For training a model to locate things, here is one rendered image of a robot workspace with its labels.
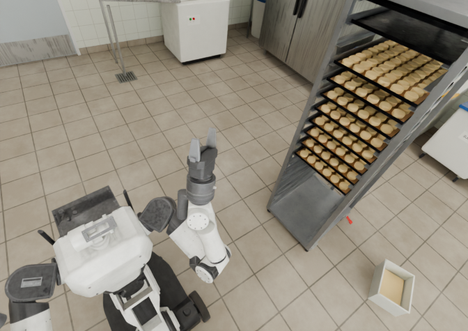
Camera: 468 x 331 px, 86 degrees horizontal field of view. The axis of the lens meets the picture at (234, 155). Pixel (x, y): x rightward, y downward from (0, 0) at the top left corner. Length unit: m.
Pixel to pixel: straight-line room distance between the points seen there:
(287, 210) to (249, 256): 0.50
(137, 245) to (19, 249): 1.71
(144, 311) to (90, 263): 0.55
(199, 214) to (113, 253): 0.32
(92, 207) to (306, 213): 1.73
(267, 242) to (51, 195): 1.93
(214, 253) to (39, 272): 0.52
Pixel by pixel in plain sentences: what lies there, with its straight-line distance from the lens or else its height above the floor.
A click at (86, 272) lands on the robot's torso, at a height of 1.18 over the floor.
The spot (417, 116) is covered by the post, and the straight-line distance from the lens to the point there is 1.21.
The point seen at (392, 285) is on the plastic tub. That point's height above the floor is 0.06.
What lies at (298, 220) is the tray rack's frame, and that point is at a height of 0.15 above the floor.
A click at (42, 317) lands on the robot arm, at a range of 1.02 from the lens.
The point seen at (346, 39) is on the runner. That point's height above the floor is 1.59.
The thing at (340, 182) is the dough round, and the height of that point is 0.88.
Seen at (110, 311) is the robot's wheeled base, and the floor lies 0.17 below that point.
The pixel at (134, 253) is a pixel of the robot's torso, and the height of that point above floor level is 1.16.
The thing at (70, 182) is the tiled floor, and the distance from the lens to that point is 2.77.
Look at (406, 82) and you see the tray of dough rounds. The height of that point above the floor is 1.51.
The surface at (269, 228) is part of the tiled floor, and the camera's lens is 2.31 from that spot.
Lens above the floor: 2.03
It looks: 48 degrees down
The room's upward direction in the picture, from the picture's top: 9 degrees clockwise
